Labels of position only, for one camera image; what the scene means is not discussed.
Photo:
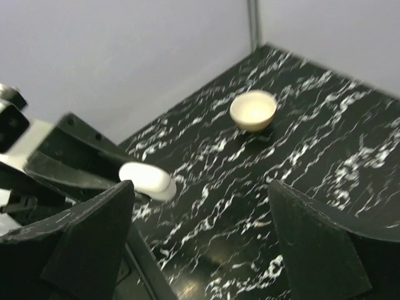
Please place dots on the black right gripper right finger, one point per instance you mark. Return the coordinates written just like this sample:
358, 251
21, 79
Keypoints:
329, 254

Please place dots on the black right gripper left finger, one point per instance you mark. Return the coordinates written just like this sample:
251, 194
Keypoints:
75, 254

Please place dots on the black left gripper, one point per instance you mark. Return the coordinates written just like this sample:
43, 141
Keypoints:
79, 163

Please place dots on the white earbud case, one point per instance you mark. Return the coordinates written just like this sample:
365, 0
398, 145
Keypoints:
149, 180

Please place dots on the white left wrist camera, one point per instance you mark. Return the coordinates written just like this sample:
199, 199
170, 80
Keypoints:
20, 135

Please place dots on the aluminium frame rail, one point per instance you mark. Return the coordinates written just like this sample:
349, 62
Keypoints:
254, 24

